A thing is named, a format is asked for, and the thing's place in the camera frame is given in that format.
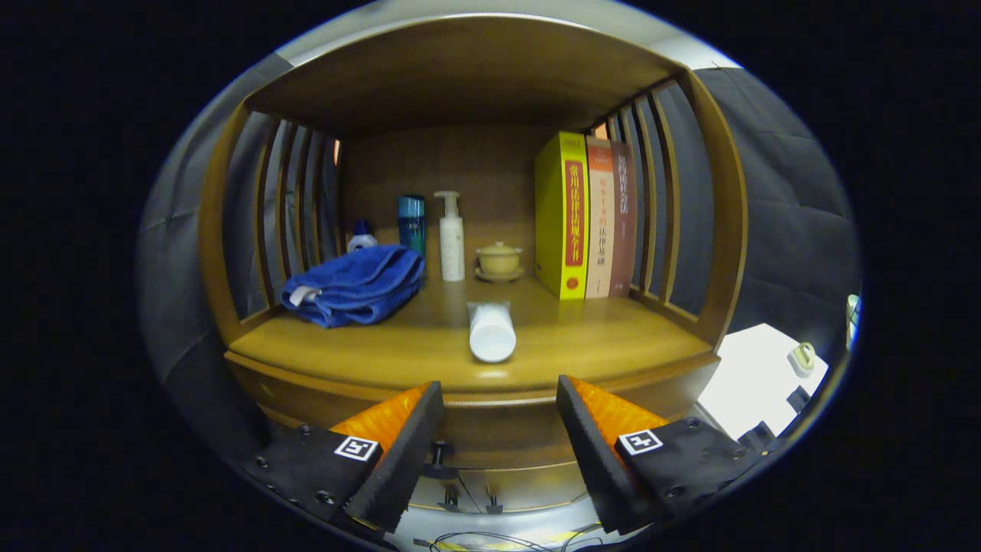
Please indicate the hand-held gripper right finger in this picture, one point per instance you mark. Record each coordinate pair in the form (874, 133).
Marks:
(598, 475)

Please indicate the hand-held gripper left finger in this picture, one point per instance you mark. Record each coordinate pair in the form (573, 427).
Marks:
(402, 460)

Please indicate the wooden drawer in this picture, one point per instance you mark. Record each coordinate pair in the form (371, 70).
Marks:
(498, 429)

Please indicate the green white cream tube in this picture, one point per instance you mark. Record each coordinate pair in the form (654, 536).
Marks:
(490, 333)

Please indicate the wooden countertop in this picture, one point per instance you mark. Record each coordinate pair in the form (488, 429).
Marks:
(598, 345)

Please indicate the white side cabinet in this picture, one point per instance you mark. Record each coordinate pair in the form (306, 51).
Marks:
(751, 376)

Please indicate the wooden cabinet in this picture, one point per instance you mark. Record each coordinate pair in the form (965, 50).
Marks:
(460, 77)

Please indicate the yellow black floor tape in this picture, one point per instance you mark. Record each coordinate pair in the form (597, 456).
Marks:
(490, 545)

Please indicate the blue towel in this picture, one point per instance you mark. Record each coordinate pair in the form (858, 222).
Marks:
(352, 284)

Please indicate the small black object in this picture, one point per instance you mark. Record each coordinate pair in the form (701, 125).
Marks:
(797, 399)

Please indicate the white pump bottle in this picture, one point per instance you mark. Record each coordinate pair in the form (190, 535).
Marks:
(452, 245)

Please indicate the yellow lidded tea bowl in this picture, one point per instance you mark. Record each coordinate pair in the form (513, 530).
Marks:
(500, 261)

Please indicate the small white blue-capped bottle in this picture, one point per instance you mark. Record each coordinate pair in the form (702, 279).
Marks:
(362, 241)

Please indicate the small green white object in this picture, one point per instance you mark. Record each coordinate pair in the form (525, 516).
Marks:
(802, 359)

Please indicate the blue glass bottle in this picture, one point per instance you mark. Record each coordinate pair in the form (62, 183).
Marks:
(411, 222)

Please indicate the beige orange book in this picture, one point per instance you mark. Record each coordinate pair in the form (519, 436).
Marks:
(599, 230)

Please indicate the brown book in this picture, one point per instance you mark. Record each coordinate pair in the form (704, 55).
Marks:
(623, 222)

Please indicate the yellow book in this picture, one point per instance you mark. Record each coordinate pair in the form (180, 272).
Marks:
(556, 222)

